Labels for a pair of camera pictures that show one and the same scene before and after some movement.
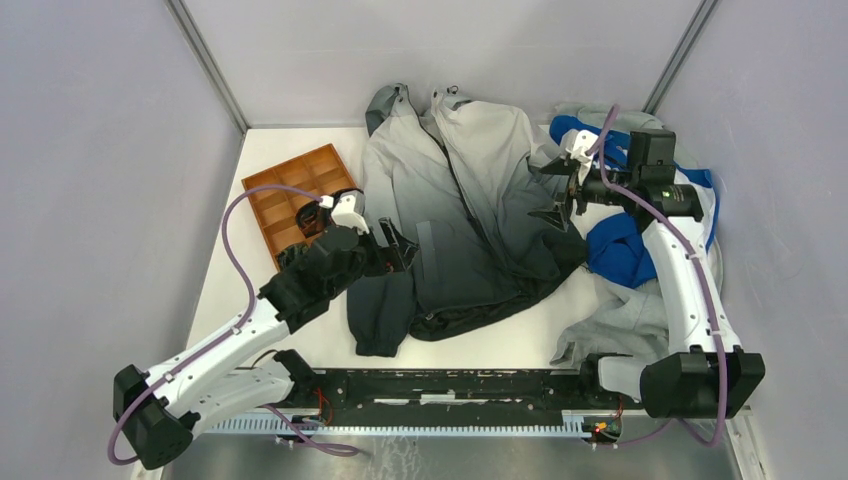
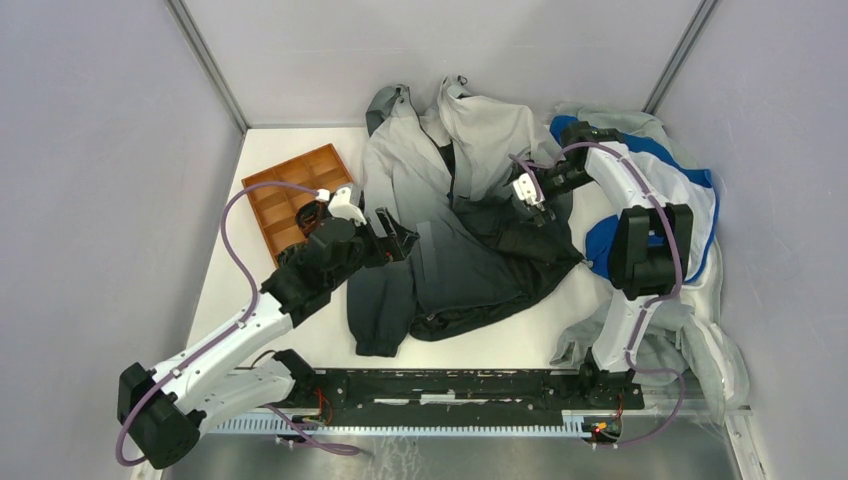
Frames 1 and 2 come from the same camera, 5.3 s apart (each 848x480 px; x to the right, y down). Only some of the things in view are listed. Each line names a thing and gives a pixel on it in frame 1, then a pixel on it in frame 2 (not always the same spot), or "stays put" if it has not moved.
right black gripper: (565, 166) to (542, 217)
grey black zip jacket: (448, 193) stays put
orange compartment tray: (321, 171) stays put
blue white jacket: (618, 250) stays put
